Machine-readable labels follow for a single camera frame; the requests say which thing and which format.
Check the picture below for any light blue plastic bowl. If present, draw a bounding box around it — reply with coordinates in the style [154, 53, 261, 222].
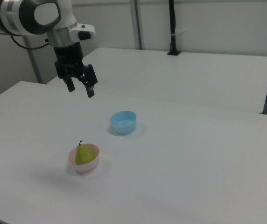
[109, 110, 137, 135]

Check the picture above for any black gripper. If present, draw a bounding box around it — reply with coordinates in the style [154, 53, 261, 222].
[53, 42, 98, 98]

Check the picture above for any green pear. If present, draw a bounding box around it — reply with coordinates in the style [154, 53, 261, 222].
[75, 140, 96, 165]

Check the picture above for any white rectangular table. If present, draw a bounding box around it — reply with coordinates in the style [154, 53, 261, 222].
[47, 48, 267, 114]

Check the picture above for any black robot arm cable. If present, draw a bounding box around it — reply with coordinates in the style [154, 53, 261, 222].
[10, 35, 50, 50]

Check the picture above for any black camera stand pole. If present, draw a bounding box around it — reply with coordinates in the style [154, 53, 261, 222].
[167, 0, 182, 56]

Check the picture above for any pink plastic bowl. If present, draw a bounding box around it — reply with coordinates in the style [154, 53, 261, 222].
[68, 143, 100, 173]

